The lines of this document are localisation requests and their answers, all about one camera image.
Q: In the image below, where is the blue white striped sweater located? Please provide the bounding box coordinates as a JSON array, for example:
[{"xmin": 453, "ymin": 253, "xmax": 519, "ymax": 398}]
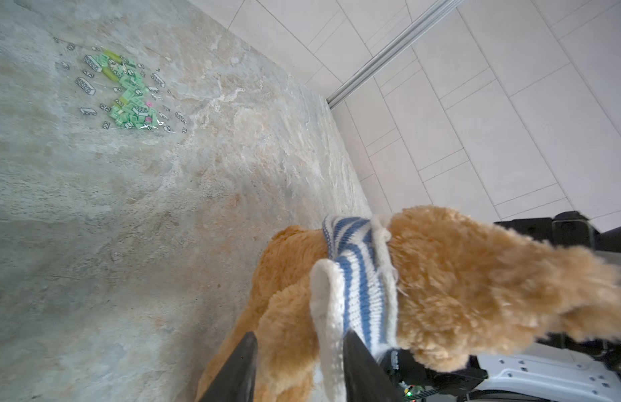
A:
[{"xmin": 310, "ymin": 215, "xmax": 399, "ymax": 401}]

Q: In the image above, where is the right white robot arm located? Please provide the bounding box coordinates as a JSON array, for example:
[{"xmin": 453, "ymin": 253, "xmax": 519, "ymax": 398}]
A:
[{"xmin": 388, "ymin": 206, "xmax": 621, "ymax": 401}]

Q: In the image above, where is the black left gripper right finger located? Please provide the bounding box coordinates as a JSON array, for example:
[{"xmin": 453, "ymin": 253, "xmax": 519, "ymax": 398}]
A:
[{"xmin": 343, "ymin": 330, "xmax": 402, "ymax": 402}]

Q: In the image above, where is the brown teddy bear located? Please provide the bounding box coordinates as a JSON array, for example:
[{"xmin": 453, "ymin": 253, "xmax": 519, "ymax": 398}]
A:
[{"xmin": 198, "ymin": 206, "xmax": 621, "ymax": 401}]

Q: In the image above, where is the green brick pattern plastic bag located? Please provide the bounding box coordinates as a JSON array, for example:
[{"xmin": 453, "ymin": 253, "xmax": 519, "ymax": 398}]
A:
[{"xmin": 52, "ymin": 35, "xmax": 193, "ymax": 134}]

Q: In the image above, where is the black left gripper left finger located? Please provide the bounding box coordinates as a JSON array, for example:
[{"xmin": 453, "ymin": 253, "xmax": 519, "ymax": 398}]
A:
[{"xmin": 198, "ymin": 332, "xmax": 258, "ymax": 402}]

